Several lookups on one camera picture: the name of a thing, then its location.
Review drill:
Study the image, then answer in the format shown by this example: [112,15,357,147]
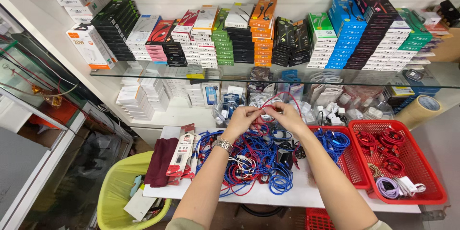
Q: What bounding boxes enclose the bundle of coiled red cables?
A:
[354,127,407,177]

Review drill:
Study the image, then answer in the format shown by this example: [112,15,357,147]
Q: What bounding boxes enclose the coiled beige cable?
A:
[367,163,382,179]

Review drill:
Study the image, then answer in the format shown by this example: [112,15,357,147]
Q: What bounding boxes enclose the clear jar of chargers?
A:
[212,94,247,127]

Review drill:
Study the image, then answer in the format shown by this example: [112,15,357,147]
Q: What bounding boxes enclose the yellow green waste bin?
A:
[97,150,173,230]

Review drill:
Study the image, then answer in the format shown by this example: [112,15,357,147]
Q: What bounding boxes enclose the small red plastic basket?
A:
[307,125,371,190]

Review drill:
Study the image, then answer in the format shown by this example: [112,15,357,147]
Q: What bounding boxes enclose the red plastic crate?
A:
[305,207,337,230]

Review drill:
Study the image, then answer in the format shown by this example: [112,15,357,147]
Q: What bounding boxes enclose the large red plastic basket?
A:
[348,119,448,205]

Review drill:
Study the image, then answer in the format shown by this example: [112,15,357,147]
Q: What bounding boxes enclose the glass display cabinet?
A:
[0,4,134,230]

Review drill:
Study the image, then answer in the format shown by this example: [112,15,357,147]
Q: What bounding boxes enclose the glass shelf of cable boxes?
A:
[54,0,460,89]

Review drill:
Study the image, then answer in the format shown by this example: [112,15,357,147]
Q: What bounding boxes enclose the pile of red white packets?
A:
[166,123,197,186]

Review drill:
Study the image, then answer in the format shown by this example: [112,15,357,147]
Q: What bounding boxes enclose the heap of blue red cables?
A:
[193,126,307,198]

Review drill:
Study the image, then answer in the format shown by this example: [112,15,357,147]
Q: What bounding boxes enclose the coiled purple cable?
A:
[375,176,400,199]

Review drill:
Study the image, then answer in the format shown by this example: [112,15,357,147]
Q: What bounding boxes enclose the white paper sheet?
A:
[160,125,182,141]

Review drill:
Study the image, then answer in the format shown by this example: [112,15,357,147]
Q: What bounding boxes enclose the black charger adapter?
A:
[276,149,294,170]

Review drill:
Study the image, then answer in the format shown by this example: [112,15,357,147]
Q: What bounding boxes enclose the silver metal wristwatch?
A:
[212,138,234,155]

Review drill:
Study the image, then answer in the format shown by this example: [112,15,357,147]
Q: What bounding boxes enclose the bundle of coiled blue cables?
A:
[314,127,351,164]

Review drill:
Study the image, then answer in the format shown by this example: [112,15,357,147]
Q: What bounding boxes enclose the white cardboard sheet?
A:
[123,186,157,222]

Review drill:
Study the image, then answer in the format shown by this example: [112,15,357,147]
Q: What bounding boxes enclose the brown packing tape roll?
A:
[395,95,442,130]

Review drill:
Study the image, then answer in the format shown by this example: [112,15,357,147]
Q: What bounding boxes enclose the black round stool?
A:
[235,203,289,218]

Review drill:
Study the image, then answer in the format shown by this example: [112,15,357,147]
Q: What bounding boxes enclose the coiled white cable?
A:
[393,176,427,198]

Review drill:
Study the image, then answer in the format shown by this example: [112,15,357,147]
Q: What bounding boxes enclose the red charging cable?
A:
[254,91,303,138]

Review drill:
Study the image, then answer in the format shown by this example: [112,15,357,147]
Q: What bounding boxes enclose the person's left hand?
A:
[224,106,267,144]

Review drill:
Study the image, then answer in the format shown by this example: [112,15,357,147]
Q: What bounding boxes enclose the maroon cloth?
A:
[144,137,179,188]

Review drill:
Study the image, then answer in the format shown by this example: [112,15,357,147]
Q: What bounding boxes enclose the person's right hand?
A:
[264,101,311,139]

